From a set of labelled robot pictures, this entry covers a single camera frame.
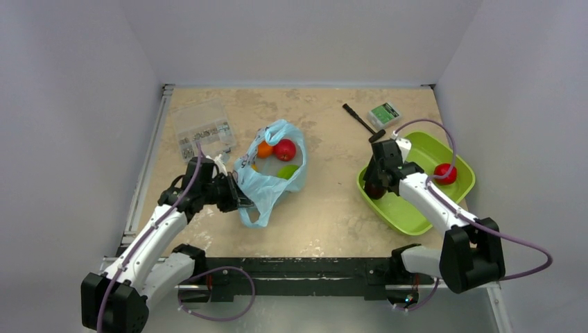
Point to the orange fake fruit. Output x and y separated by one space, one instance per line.
264 150

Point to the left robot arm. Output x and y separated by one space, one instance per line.
120 298

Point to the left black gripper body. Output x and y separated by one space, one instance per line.
220 193

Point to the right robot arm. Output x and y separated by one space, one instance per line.
471 253

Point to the green white small box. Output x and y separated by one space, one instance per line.
383 116

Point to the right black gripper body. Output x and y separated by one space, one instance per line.
380 173

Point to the green plastic bowl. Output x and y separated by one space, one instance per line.
427 152

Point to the clear plastic screw organizer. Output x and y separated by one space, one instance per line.
205 123

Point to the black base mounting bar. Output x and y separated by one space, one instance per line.
221 279

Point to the blue plastic bag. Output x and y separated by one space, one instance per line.
257 177

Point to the dark red fake fruit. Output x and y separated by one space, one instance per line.
374 192

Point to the black T-handle tool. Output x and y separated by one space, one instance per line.
375 135

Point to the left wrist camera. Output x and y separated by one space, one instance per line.
219 165

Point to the red fake apple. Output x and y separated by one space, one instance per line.
285 150
445 174

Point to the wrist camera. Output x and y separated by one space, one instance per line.
404 145
219 165

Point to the green fake fruit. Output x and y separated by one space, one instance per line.
287 172

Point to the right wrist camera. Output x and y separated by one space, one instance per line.
404 145

